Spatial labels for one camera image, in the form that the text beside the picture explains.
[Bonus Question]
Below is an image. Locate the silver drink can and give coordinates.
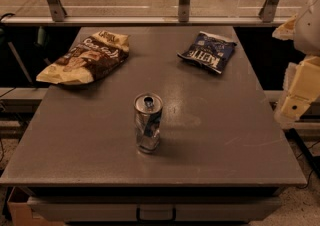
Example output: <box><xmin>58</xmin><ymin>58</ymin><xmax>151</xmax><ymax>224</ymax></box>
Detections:
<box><xmin>134</xmin><ymin>93</ymin><xmax>163</xmax><ymax>153</ymax></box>

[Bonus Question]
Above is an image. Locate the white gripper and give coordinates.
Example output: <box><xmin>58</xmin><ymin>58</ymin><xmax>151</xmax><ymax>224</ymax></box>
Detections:
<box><xmin>272</xmin><ymin>15</ymin><xmax>320</xmax><ymax>128</ymax></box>

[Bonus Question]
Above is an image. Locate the cardboard box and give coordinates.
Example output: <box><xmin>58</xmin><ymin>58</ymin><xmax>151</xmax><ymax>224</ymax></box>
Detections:
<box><xmin>7</xmin><ymin>187</ymin><xmax>64</xmax><ymax>226</ymax></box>

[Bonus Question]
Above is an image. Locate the blue chip bag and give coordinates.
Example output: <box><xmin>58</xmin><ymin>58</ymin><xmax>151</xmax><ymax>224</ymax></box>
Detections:
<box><xmin>177</xmin><ymin>31</ymin><xmax>236</xmax><ymax>74</ymax></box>

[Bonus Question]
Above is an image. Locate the metal rail shelf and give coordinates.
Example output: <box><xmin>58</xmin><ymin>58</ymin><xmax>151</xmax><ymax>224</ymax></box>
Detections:
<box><xmin>2</xmin><ymin>16</ymin><xmax>288</xmax><ymax>26</ymax></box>

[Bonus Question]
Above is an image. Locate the black floor cable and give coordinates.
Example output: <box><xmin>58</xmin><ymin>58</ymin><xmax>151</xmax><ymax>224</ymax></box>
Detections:
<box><xmin>287</xmin><ymin>127</ymin><xmax>320</xmax><ymax>190</ymax></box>

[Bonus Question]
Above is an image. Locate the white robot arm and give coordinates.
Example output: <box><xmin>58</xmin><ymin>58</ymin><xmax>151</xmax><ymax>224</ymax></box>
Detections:
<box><xmin>272</xmin><ymin>0</ymin><xmax>320</xmax><ymax>129</ymax></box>

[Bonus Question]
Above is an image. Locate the grey table drawer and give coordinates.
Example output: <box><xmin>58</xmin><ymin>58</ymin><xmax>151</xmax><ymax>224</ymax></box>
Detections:
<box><xmin>27</xmin><ymin>197</ymin><xmax>281</xmax><ymax>223</ymax></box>

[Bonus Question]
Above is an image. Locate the brown chip bag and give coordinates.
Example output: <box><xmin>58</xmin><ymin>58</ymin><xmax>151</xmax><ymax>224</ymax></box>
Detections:
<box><xmin>36</xmin><ymin>30</ymin><xmax>129</xmax><ymax>85</ymax></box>

